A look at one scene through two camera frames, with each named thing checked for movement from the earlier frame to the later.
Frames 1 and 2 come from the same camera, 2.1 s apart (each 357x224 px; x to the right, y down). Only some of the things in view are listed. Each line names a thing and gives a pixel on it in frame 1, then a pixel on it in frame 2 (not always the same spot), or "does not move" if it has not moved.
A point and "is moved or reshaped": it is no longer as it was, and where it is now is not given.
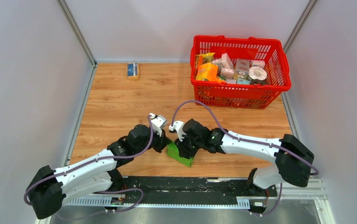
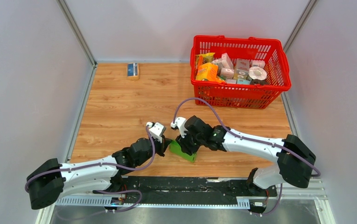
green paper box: (172, 152) is moved or reshaped
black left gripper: (163, 141) does not move
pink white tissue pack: (226, 61) does not move
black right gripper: (183, 151) does not move
